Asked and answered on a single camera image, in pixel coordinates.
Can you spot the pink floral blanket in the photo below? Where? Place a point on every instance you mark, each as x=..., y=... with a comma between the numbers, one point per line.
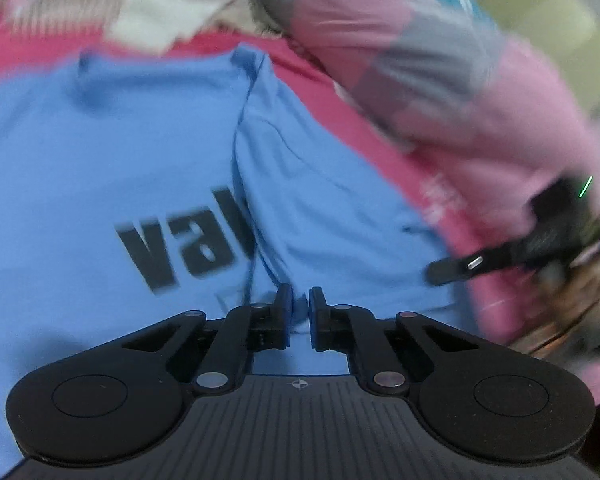
x=360, y=125

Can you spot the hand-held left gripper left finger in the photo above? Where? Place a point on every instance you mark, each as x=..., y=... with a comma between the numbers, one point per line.
x=284, y=320

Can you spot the pink sleeved arm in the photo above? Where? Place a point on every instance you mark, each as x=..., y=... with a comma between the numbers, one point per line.
x=430, y=60

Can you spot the cream sweater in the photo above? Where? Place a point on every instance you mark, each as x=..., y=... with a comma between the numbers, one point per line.
x=170, y=5

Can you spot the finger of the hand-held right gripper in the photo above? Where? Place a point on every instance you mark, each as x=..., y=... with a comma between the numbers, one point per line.
x=455, y=267

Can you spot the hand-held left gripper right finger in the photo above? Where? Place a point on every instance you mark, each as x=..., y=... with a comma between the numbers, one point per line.
x=316, y=320

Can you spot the light blue t-shirt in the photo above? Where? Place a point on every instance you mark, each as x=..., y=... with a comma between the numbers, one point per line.
x=105, y=160

